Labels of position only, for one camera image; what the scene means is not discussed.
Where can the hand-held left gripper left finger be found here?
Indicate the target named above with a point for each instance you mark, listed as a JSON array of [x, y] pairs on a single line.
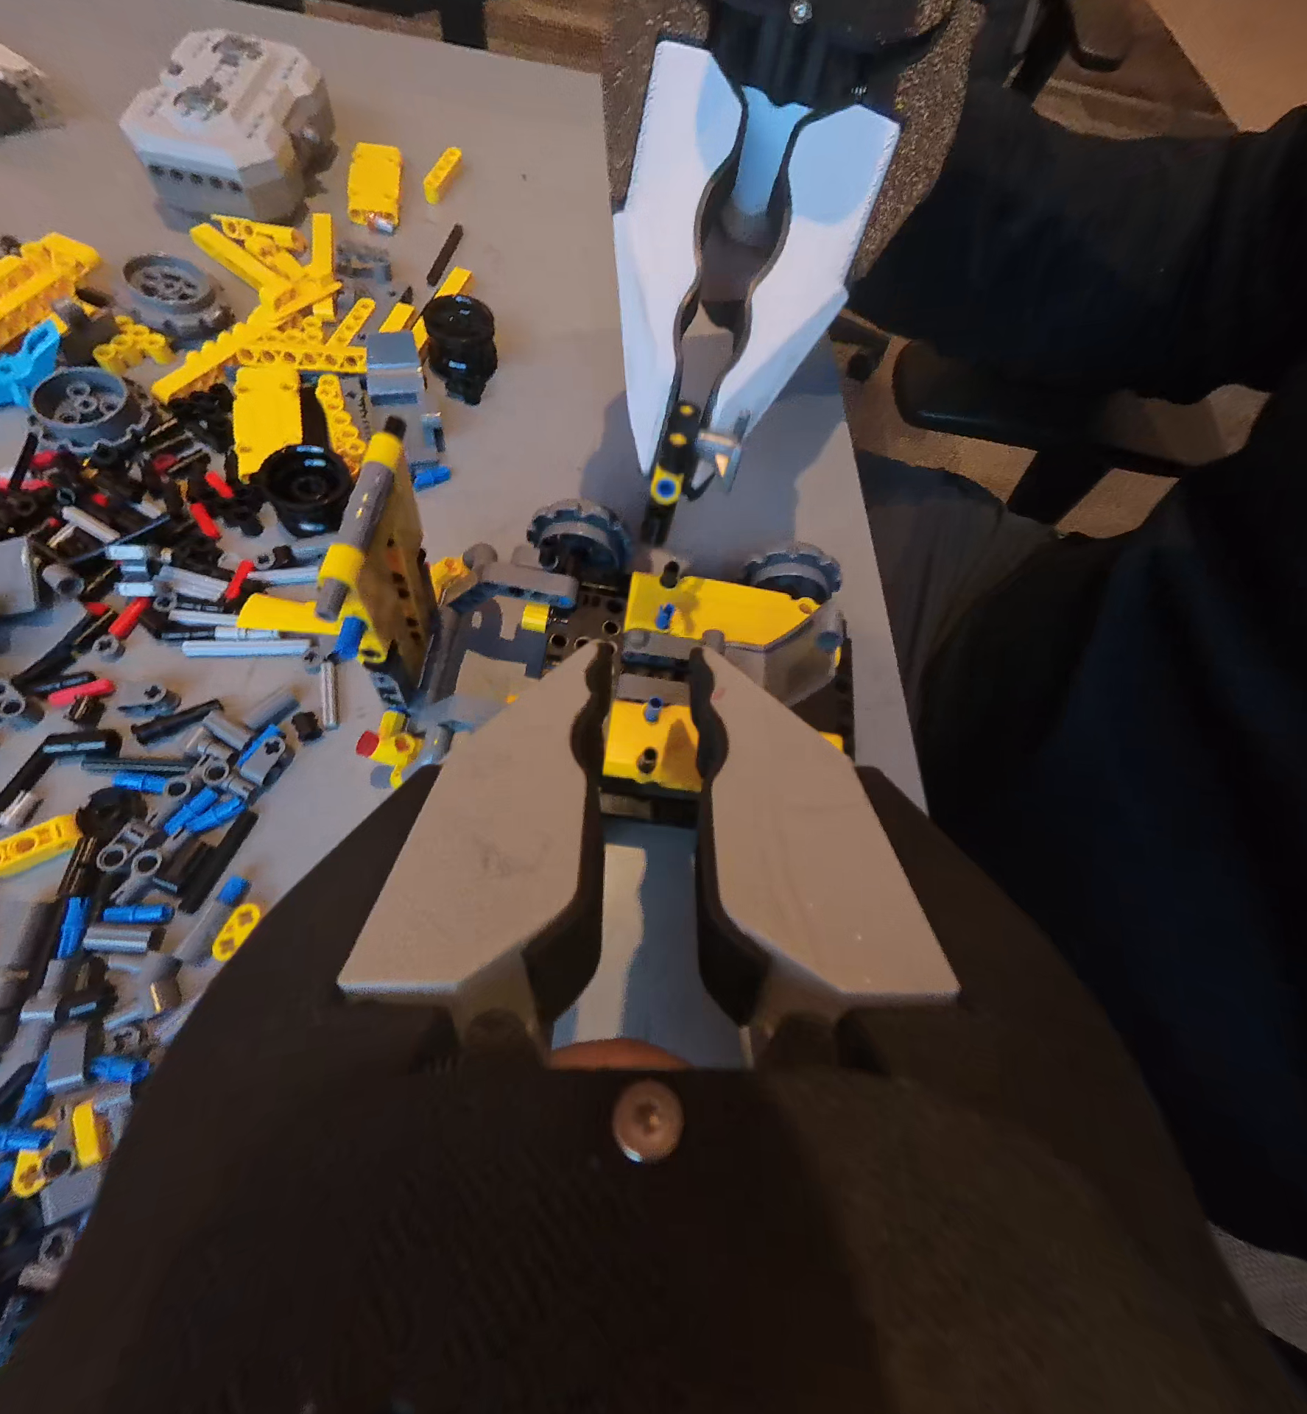
[[466, 873]]

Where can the grey digger bucket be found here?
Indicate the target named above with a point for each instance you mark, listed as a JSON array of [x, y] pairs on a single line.
[[394, 371]]

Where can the black axle rod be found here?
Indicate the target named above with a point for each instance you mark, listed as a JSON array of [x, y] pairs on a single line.
[[446, 257]]

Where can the yellow motor block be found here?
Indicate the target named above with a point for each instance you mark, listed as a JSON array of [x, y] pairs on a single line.
[[376, 183]]

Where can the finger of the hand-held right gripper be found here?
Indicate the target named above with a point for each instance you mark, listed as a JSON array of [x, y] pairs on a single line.
[[830, 222], [665, 200]]

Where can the pile of yellow building pieces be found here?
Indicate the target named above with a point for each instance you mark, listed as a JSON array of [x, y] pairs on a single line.
[[267, 409]]

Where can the grey desk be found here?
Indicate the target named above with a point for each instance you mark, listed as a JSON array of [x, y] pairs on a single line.
[[532, 332]]

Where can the short black holed beam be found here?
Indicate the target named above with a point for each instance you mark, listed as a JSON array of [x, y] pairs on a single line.
[[681, 442]]

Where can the long yellow holed beam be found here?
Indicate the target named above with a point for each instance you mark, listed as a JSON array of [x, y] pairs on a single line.
[[452, 284]]

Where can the dark grey claw connector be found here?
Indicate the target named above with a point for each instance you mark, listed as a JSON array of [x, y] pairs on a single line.
[[720, 459]]

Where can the grey battery box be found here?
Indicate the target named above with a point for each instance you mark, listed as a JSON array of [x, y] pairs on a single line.
[[223, 123]]

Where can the person's leg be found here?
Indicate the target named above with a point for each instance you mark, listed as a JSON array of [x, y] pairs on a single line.
[[940, 608]]

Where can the black beam with yellow pins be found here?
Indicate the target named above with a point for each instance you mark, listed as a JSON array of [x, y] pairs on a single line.
[[659, 517]]

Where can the long blue connector pin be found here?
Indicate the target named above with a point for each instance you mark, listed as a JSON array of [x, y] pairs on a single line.
[[430, 477]]

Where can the black office chair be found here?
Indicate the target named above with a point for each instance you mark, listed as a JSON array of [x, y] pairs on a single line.
[[860, 343]]

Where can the yellow toy vehicle assembly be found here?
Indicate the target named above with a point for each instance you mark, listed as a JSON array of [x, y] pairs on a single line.
[[720, 608]]

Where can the black spoked wheel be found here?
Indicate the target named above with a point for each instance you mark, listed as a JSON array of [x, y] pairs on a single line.
[[460, 332]]

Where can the dark grey joint connector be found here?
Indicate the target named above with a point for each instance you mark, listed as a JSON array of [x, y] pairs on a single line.
[[363, 263]]

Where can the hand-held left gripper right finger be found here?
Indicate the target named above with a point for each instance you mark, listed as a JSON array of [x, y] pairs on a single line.
[[830, 873]]

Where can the pile of mixed small pieces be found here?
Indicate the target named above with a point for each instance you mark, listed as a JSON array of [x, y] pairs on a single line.
[[112, 773]]

